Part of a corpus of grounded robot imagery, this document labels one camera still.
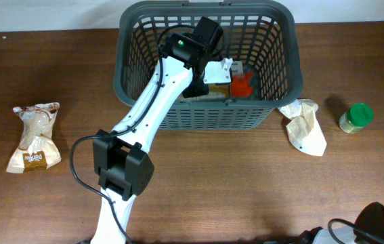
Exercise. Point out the green lid jar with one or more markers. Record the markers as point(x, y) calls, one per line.
point(356, 118)

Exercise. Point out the grey plastic basket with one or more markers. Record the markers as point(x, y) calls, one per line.
point(259, 34)

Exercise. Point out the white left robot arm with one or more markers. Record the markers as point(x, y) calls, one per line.
point(120, 157)

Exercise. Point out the white tissue multipack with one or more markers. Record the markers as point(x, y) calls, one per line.
point(236, 68)

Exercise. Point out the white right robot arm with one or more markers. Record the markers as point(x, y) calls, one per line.
point(368, 228)

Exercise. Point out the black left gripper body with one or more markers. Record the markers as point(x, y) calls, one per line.
point(202, 90)

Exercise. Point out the crumpled beige paper bag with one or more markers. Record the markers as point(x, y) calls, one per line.
point(304, 131)

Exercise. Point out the orange biscuit packet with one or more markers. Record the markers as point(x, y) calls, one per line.
point(240, 87)

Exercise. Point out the white brown bread bag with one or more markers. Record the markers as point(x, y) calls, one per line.
point(36, 150)

